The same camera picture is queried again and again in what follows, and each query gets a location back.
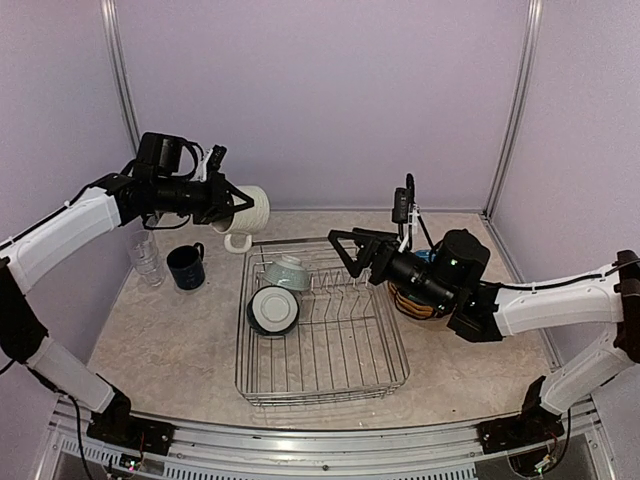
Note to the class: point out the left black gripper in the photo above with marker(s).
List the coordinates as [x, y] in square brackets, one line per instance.
[216, 204]

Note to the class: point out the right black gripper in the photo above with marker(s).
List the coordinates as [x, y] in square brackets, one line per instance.
[385, 244]

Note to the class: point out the blue polka dot plate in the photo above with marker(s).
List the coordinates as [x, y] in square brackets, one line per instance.
[428, 256]

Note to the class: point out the dark blue mug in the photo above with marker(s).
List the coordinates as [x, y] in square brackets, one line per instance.
[186, 266]

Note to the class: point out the aluminium front frame rail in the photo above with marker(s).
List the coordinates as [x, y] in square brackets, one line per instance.
[204, 450]

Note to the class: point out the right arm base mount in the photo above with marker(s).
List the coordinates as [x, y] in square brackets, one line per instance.
[518, 431]

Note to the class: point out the bird pattern ceramic plate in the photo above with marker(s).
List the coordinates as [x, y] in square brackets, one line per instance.
[422, 314]

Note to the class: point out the dark blue white bowl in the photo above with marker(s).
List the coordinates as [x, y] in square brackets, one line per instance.
[272, 311]

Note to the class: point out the metal wire dish rack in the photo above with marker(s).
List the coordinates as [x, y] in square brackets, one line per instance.
[345, 346]

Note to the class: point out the clear glass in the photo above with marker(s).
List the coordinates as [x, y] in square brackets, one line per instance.
[150, 272]
[142, 250]

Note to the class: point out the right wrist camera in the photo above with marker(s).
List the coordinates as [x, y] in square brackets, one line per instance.
[406, 214]

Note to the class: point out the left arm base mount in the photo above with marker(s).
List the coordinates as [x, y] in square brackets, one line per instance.
[131, 432]

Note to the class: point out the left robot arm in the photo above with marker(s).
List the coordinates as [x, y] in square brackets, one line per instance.
[169, 174]

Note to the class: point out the back wall aluminium rail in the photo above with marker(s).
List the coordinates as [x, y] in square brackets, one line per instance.
[425, 210]

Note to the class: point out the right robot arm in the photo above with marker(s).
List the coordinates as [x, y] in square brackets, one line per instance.
[478, 311]

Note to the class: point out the left corner aluminium post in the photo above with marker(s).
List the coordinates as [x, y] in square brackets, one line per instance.
[118, 67]

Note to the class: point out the right corner aluminium post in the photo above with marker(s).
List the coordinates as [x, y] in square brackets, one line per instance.
[517, 107]

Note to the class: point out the corner aluminium post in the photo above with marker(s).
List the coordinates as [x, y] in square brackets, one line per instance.
[517, 107]
[118, 67]

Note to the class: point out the light striped rice bowl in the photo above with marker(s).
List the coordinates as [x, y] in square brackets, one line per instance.
[288, 272]

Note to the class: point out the yellow polka dot plate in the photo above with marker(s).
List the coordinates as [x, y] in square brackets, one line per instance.
[399, 300]
[394, 291]

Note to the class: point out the white ceramic mug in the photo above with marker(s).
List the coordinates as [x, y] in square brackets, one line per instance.
[240, 229]

